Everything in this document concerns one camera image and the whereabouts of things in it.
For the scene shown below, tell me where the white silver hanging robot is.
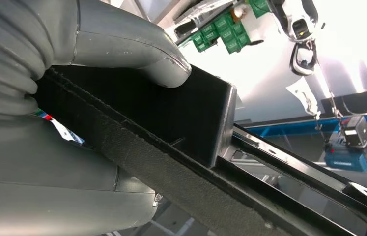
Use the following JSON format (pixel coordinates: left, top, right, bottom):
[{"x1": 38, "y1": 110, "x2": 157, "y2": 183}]
[{"x1": 268, "y1": 0, "x2": 323, "y2": 119}]

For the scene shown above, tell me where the green storage bin cluster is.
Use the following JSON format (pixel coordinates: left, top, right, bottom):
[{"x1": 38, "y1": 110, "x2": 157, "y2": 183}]
[{"x1": 191, "y1": 0, "x2": 270, "y2": 55}]

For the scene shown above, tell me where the blue electric hoist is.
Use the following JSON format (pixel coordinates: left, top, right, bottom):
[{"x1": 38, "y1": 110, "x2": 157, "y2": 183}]
[{"x1": 324, "y1": 115, "x2": 367, "y2": 173}]

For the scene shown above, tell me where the blue steel gantry beam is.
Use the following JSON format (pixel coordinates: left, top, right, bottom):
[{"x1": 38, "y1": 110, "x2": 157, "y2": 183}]
[{"x1": 247, "y1": 111, "x2": 367, "y2": 138}]

